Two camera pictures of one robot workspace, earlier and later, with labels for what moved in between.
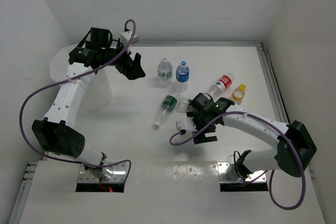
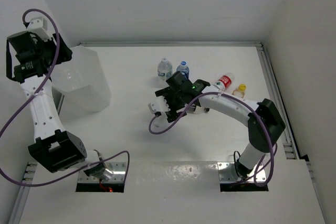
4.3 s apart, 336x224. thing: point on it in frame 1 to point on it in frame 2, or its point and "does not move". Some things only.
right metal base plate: [228, 173] does not move
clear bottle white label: [165, 69] does not move
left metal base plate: [118, 176] does not move
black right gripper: [198, 136] to [172, 115]
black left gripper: [131, 72] to [64, 53]
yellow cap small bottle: [238, 94] does not move
